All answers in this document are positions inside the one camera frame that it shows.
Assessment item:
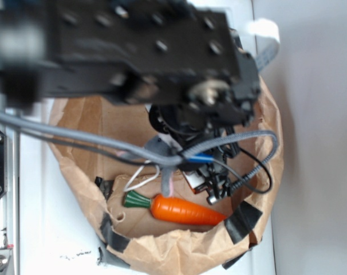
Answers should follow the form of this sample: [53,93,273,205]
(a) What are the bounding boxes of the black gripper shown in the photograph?
[149,104,247,205]

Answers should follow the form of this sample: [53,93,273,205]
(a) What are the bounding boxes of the gray plush animal toy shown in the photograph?
[124,133,177,198]

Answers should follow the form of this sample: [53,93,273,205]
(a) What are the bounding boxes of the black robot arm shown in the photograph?
[0,1,260,204]

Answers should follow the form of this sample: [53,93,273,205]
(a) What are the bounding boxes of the brown paper bag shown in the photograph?
[50,79,284,274]

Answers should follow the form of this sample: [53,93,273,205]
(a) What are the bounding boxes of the orange plastic carrot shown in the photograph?
[123,191,226,226]

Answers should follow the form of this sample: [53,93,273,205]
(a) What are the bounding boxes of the thin black cable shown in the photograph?
[239,148,273,194]

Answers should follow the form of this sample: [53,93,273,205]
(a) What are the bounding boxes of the white flat ribbon cable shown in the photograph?
[243,17,281,73]

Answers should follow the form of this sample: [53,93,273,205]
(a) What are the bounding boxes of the gray braided cable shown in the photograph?
[0,108,278,198]

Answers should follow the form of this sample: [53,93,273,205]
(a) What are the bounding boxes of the aluminium frame rail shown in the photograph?
[0,91,21,275]

